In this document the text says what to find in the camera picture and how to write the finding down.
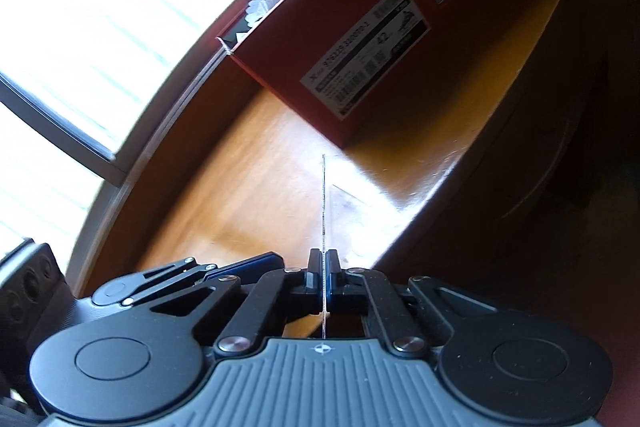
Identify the transparent triangle ruler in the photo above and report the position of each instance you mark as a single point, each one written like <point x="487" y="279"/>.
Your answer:
<point x="324" y="246"/>

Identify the window frame with glass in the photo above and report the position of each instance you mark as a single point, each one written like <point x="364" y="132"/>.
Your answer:
<point x="95" y="77"/>

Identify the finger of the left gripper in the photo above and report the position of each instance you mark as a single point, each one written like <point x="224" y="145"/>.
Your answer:
<point x="144" y="286"/>

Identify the white badminton shuttlecock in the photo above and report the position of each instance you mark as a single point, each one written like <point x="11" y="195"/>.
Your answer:
<point x="257" y="10"/>

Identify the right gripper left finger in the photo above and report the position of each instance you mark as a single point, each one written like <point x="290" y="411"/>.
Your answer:
<point x="233" y="310"/>

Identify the red cardboard shoe box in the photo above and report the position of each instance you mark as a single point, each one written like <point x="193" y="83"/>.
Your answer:
<point x="337" y="62"/>

